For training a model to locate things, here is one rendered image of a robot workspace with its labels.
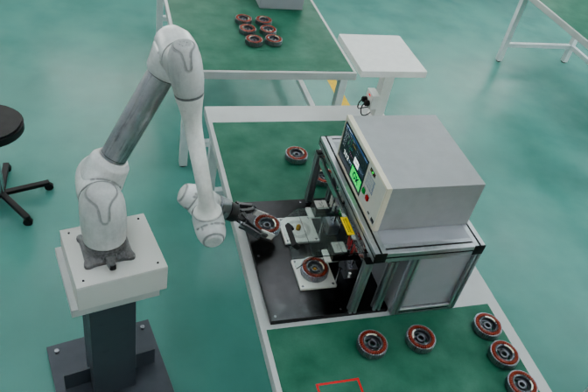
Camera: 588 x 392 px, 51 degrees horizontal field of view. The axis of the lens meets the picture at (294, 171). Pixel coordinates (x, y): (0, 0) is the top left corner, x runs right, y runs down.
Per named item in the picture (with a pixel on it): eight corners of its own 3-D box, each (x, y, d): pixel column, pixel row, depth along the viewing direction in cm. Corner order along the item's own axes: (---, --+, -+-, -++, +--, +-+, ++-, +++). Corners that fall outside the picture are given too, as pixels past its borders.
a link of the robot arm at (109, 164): (69, 209, 223) (66, 175, 240) (110, 220, 233) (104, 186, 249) (171, 32, 197) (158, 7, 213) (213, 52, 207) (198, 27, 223)
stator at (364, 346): (388, 360, 222) (391, 354, 219) (359, 360, 219) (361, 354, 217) (381, 334, 230) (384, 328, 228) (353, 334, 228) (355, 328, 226)
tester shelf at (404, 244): (373, 263, 213) (375, 255, 210) (318, 143, 262) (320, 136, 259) (481, 254, 226) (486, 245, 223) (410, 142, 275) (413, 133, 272)
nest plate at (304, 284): (300, 290, 237) (300, 289, 236) (290, 262, 248) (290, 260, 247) (336, 287, 242) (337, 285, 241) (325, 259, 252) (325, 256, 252)
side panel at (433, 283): (390, 315, 238) (414, 260, 218) (388, 309, 240) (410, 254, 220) (453, 307, 246) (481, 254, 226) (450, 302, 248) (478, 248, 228)
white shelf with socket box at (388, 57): (341, 146, 319) (362, 71, 290) (321, 106, 345) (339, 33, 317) (402, 144, 329) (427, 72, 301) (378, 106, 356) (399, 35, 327)
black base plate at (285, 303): (270, 325, 225) (271, 321, 224) (238, 206, 271) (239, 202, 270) (386, 311, 239) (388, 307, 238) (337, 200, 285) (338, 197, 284)
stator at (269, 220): (255, 240, 247) (256, 233, 245) (249, 220, 255) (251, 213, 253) (282, 238, 251) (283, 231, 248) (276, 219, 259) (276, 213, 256)
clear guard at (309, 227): (296, 269, 214) (298, 257, 210) (279, 220, 231) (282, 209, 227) (381, 262, 224) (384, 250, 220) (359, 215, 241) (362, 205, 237)
